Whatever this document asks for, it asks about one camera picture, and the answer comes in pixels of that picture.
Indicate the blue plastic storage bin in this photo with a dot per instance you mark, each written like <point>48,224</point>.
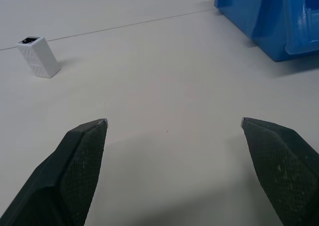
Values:
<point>271,19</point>

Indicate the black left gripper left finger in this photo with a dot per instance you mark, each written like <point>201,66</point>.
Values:
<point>72,176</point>

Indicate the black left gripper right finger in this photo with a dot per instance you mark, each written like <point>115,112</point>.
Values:
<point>284,171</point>

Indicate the white plastic adapter block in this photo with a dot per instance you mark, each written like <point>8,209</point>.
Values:
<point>40,57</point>

